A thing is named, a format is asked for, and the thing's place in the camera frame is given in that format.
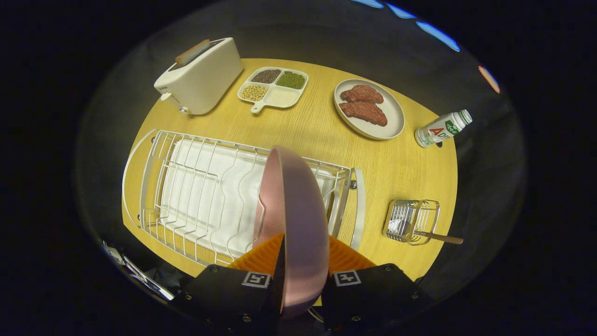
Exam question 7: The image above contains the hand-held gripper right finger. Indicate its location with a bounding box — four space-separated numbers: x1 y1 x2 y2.
322 236 432 333

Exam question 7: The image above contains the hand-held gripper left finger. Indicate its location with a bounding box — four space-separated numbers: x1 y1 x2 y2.
169 232 286 333

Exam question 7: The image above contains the metal wire basket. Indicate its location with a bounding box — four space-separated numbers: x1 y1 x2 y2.
382 199 441 246

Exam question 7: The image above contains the wooden handled spoon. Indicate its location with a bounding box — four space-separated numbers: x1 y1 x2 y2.
401 222 464 245

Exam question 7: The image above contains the white wire dish rack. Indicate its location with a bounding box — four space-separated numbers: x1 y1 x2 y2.
122 129 365 266

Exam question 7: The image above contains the pink plate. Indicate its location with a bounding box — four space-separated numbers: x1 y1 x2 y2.
253 146 330 319

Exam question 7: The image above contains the grey plate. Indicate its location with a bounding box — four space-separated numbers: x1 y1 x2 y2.
333 78 405 140

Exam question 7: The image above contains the white divided dish with beans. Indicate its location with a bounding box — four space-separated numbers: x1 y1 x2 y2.
237 67 309 114

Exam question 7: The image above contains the white silver-edged device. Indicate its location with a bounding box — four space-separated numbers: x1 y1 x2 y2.
122 256 175 301

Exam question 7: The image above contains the white bottle with green label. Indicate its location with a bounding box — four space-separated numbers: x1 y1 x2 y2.
414 110 473 148

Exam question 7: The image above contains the red meat piece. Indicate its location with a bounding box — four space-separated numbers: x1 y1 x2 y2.
339 102 388 127
340 84 384 104

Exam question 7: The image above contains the white toaster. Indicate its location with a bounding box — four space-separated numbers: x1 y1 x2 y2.
154 37 244 116

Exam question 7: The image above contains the brown toast slice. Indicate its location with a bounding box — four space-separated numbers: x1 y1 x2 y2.
175 39 211 67

